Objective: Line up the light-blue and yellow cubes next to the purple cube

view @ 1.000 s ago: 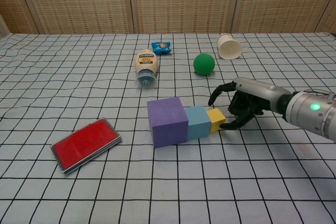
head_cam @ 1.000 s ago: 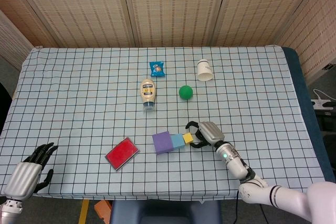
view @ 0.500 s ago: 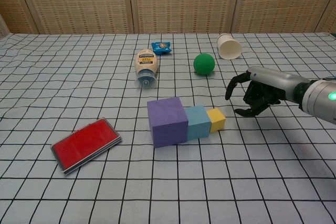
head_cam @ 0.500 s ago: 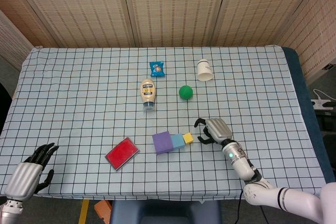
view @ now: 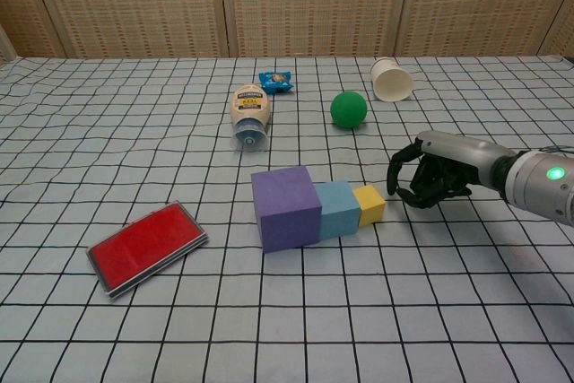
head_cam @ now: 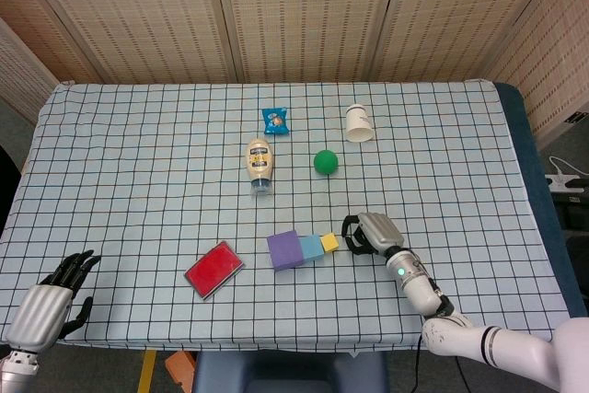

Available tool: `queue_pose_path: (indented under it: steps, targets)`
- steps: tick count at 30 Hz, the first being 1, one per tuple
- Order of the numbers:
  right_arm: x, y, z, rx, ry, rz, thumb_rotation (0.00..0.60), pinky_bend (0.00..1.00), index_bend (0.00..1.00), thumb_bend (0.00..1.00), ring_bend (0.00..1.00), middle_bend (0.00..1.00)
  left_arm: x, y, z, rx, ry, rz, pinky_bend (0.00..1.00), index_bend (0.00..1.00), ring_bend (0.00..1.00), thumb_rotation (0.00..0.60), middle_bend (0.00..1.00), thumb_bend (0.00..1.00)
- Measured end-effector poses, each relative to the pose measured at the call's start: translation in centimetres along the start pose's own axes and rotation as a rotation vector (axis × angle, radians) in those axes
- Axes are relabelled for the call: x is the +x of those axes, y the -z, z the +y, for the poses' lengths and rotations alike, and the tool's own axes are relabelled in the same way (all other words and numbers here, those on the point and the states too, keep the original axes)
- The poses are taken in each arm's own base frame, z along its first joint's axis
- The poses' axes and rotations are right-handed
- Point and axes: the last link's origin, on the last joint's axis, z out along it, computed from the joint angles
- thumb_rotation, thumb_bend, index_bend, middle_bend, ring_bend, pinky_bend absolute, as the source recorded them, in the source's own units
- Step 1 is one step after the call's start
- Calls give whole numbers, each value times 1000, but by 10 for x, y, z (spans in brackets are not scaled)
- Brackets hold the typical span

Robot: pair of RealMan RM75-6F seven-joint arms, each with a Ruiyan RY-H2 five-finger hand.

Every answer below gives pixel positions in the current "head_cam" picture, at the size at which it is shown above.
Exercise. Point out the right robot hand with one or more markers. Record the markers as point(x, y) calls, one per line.
point(379, 232)

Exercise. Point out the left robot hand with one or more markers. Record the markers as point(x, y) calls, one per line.
point(41, 315)

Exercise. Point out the yellow foam cube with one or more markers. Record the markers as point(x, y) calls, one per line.
point(330, 243)

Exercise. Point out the blue foam cube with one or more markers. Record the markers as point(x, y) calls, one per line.
point(313, 248)

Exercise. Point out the purple foam cube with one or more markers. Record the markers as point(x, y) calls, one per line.
point(284, 250)

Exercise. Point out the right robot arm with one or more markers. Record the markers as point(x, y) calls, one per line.
point(416, 287)

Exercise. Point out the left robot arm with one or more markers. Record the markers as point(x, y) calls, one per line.
point(18, 367)

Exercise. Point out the green ball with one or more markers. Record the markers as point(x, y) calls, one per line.
point(326, 162)

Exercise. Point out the white paper cup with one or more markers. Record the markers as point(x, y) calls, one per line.
point(359, 123)

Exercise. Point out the yellow floor tape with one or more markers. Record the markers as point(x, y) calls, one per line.
point(147, 372)

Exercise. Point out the mayonnaise squeeze bottle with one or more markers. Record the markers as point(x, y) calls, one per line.
point(259, 160)

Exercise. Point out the orange object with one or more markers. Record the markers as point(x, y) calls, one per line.
point(180, 367)

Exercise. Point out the blue snack packet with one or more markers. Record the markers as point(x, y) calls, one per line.
point(276, 121)

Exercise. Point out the red ink pad tin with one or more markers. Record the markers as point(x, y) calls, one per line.
point(214, 271)

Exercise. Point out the dark blue padded table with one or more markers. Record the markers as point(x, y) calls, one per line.
point(529, 149)

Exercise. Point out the blue checkered tablecloth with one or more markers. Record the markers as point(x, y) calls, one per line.
point(138, 172)

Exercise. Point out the white power strip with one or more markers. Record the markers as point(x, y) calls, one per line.
point(561, 182)

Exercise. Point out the black box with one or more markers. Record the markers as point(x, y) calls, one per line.
point(573, 211)

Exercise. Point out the woven folding screen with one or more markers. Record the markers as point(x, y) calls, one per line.
point(303, 11)

